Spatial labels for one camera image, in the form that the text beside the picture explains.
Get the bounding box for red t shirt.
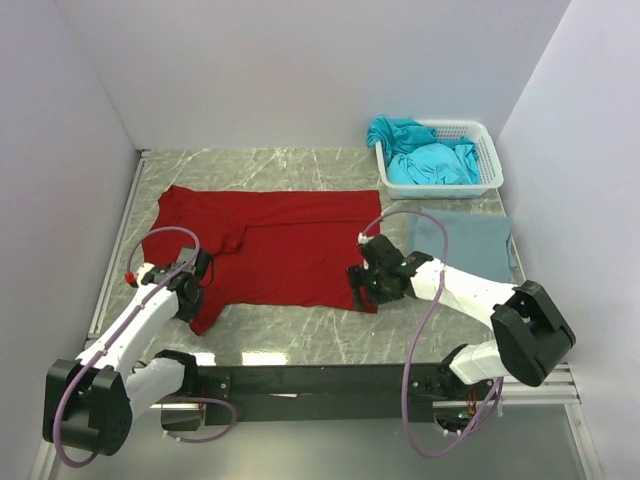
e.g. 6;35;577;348
142;185;381;336

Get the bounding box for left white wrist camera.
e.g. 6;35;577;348
124;262;156;288

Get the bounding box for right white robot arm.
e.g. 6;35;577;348
347;234;576;399

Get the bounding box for black base beam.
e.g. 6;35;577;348
159;363;481;434

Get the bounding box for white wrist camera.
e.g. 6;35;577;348
357;232;372;245
124;262;156;288

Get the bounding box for turquoise t shirt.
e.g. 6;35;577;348
366;116;480;186

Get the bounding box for folded grey-blue t shirt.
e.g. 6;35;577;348
407;209;517;283

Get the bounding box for white plastic basket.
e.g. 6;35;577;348
372;119;504;199

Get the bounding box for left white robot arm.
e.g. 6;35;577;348
42;247;213;456

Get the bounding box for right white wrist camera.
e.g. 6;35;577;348
357;232;372;245

